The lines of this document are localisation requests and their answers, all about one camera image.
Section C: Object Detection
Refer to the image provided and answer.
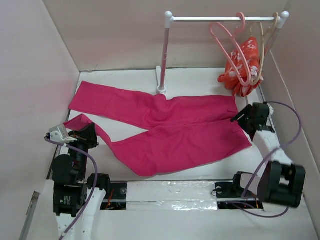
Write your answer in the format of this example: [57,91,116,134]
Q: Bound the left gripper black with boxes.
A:
[64,121,99,179]

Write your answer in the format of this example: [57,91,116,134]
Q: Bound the pink trousers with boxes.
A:
[64,82,251,177]

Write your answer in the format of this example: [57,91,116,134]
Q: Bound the pink plastic hanger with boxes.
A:
[209,11,251,86]

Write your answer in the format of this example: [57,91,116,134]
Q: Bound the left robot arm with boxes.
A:
[45,123,113,240]

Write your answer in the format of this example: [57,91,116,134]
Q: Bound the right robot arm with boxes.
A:
[230,101,306,208]

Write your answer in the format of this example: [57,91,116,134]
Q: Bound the beige wooden hanger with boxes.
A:
[250,12,280,86]

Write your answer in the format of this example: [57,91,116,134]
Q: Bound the orange white patterned garment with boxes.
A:
[217,37,264,97]

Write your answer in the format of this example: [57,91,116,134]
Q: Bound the white clothes rack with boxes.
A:
[156,11,290,95]

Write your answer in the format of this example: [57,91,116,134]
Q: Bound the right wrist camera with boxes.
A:
[264,101,274,117]

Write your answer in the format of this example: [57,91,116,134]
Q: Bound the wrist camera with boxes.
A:
[264,101,274,117]
[48,124,73,144]

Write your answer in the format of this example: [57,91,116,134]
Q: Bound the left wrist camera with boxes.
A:
[48,124,73,144]

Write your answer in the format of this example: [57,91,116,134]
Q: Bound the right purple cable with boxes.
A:
[231,100,304,219]

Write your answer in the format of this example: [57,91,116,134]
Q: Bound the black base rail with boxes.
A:
[101,180,264,211]

